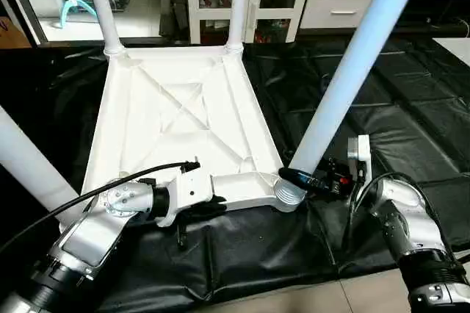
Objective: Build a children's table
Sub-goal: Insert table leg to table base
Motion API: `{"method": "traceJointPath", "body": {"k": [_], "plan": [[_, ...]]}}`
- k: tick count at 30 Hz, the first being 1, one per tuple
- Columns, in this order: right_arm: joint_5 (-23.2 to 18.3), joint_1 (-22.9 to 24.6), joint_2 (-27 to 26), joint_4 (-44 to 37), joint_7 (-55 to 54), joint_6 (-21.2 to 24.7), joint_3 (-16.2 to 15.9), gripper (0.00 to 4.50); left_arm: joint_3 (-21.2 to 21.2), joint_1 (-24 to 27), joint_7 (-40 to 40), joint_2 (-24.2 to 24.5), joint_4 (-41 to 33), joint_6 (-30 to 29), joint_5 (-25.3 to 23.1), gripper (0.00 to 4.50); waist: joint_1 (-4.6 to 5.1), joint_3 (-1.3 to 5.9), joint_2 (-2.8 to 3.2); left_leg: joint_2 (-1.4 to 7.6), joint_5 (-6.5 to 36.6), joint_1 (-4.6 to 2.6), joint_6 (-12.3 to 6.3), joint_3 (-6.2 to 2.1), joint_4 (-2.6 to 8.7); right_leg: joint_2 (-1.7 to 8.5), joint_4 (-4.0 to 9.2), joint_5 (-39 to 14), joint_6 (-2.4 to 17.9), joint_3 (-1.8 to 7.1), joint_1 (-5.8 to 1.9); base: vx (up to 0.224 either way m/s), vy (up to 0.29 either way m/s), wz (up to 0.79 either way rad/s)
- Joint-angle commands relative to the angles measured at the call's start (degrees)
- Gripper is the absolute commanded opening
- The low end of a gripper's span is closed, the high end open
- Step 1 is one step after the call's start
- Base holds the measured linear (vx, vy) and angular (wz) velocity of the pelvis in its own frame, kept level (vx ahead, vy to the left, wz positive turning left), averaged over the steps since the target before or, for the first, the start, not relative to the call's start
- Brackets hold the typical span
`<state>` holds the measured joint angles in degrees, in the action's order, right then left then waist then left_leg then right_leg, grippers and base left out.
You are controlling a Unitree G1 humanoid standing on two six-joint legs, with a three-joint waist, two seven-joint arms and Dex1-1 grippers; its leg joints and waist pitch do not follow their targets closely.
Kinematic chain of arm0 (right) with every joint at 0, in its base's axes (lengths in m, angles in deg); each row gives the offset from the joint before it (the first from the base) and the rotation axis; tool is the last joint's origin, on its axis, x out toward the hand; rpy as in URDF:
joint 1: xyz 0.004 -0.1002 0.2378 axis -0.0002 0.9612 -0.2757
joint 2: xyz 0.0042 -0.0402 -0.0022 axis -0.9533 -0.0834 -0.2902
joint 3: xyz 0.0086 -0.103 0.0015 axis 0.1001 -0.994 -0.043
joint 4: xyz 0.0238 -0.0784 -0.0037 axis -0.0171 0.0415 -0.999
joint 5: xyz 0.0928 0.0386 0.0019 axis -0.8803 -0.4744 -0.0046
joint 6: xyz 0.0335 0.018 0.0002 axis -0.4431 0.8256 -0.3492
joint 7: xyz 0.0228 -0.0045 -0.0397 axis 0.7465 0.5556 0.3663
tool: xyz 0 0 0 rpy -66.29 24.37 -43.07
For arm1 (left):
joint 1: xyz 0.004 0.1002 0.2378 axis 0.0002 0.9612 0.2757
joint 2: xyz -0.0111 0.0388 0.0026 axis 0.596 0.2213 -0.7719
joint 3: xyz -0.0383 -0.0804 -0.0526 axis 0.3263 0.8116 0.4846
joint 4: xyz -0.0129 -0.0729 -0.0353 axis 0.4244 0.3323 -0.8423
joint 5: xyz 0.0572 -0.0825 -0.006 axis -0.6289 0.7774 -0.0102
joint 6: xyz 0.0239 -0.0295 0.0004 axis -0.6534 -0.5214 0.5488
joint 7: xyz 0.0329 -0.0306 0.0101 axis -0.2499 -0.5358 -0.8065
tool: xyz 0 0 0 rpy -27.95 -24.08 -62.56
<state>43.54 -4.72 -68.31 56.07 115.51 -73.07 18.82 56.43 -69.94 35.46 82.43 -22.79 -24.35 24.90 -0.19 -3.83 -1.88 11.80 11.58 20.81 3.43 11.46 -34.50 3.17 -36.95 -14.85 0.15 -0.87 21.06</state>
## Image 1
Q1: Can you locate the white plastic table top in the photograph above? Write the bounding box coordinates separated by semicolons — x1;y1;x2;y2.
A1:
79;43;308;215

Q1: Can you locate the black work mat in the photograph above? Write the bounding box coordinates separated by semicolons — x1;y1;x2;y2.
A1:
0;37;470;313

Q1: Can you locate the white flat board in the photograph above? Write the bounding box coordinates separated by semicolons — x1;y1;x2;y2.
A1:
433;35;470;68

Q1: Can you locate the brown box blue print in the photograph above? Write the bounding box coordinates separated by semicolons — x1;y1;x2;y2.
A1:
0;15;35;50

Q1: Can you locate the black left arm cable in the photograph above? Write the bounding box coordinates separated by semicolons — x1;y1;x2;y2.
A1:
0;160;201;256

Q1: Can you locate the white drawer unit with handle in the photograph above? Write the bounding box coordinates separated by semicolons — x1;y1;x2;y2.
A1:
300;0;376;32

